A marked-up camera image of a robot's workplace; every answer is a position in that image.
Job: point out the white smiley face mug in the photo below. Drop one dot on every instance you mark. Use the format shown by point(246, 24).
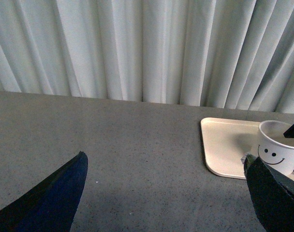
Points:
point(273, 148)

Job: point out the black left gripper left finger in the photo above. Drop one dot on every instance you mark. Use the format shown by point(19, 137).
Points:
point(51, 205)

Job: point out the beige rectangular tray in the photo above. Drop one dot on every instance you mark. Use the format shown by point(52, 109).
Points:
point(226, 142)

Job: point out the white pleated curtain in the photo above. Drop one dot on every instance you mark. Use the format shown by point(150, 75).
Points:
point(236, 54)

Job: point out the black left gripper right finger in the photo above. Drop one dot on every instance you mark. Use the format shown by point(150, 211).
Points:
point(272, 195)

